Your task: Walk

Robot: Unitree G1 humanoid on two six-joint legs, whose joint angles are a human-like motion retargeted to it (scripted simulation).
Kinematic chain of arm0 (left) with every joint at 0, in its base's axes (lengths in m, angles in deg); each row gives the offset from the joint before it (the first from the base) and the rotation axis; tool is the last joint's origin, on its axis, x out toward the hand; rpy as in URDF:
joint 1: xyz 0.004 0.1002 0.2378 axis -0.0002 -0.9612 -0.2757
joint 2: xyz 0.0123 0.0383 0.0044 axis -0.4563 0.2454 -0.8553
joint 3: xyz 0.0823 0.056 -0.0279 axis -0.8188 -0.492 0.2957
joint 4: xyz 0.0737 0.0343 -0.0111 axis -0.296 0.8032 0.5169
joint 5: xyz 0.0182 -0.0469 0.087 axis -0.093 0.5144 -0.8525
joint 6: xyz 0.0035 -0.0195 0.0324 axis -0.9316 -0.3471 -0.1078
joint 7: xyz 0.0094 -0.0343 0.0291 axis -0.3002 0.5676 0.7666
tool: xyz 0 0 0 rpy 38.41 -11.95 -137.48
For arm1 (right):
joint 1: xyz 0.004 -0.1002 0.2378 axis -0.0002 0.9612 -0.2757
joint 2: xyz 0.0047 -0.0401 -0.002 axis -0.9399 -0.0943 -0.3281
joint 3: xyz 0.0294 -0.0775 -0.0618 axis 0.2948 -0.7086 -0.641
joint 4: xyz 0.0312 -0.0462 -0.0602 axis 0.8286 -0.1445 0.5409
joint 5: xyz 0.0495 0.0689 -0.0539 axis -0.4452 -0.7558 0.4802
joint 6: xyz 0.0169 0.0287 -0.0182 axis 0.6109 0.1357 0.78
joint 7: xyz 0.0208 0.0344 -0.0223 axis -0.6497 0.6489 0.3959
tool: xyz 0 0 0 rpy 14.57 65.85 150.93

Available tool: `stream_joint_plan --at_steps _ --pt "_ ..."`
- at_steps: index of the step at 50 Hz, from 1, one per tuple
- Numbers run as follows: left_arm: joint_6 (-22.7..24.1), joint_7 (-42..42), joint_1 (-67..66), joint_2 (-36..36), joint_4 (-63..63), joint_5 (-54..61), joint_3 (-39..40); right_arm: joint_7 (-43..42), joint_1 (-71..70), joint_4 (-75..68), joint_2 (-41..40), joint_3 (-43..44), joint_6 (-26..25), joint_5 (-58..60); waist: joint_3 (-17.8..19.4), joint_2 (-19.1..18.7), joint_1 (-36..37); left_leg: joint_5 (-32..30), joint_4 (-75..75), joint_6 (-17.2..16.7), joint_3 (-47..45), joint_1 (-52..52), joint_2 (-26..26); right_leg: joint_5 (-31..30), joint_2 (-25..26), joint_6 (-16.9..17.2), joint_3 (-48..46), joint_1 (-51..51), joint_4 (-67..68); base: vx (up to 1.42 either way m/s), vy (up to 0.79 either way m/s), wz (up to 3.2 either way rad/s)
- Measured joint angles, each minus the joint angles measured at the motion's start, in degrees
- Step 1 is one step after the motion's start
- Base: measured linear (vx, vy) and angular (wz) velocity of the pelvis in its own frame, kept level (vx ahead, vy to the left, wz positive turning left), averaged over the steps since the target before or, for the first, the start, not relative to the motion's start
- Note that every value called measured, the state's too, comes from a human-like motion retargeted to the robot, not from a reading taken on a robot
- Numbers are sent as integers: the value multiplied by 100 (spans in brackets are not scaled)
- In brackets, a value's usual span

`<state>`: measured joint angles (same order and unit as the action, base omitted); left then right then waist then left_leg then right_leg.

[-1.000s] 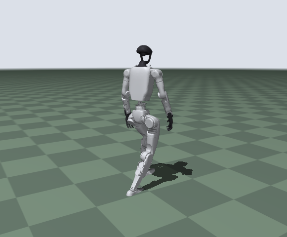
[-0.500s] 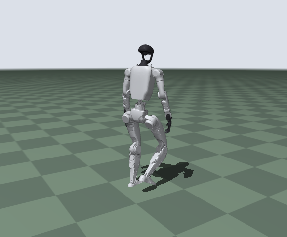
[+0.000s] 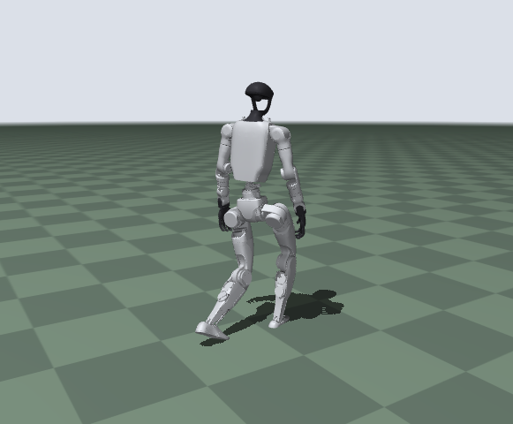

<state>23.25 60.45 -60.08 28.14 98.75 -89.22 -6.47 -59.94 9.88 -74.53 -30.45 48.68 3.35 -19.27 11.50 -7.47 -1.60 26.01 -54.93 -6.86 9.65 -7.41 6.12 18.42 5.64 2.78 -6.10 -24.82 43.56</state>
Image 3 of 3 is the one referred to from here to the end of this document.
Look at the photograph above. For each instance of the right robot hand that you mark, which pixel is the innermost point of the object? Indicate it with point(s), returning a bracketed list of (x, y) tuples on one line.
[(302, 220)]

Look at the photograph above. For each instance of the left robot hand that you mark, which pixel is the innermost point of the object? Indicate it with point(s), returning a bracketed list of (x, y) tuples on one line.
[(222, 211)]

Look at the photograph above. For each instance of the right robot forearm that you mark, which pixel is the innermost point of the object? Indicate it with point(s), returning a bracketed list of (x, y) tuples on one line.
[(296, 195)]

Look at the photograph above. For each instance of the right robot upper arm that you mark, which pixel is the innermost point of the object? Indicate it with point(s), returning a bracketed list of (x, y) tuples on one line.
[(281, 136)]

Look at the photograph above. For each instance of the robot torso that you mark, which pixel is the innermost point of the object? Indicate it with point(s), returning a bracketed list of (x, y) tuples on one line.
[(251, 159)]

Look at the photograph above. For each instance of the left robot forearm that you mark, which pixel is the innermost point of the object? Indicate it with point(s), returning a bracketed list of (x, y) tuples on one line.
[(222, 187)]

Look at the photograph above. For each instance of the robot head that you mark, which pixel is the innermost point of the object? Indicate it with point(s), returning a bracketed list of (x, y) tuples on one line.
[(258, 91)]

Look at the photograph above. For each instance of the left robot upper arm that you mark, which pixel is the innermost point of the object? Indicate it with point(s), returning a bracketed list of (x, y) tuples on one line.
[(223, 163)]

